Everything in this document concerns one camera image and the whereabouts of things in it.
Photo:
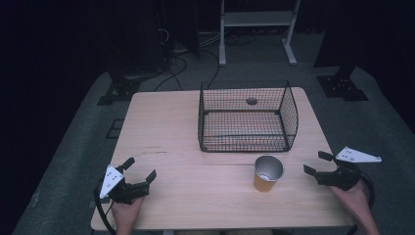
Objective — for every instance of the dark round table grommet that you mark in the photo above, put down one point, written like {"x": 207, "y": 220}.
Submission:
{"x": 251, "y": 101}

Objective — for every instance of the white metal stand frame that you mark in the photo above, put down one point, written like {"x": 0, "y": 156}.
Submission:
{"x": 257, "y": 18}

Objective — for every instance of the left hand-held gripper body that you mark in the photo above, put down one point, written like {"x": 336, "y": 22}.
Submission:
{"x": 112, "y": 182}

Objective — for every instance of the black stand base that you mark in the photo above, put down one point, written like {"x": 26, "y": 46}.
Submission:
{"x": 341, "y": 86}
{"x": 122, "y": 88}

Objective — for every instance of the person's left hand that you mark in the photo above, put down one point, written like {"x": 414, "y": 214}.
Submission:
{"x": 126, "y": 215}

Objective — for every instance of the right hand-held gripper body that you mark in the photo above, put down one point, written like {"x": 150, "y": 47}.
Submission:
{"x": 342, "y": 178}

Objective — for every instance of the orange paper cup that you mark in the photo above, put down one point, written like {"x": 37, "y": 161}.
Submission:
{"x": 265, "y": 185}

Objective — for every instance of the person's right hand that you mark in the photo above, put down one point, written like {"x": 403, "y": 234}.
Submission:
{"x": 354, "y": 202}

